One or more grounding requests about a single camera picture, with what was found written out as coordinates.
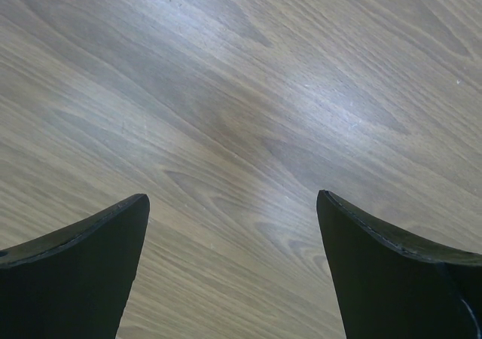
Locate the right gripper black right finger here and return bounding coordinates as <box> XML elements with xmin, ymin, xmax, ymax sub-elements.
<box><xmin>316</xmin><ymin>190</ymin><xmax>481</xmax><ymax>338</ymax></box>

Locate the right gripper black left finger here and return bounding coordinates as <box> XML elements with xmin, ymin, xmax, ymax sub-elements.
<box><xmin>1</xmin><ymin>194</ymin><xmax>150</xmax><ymax>338</ymax></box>

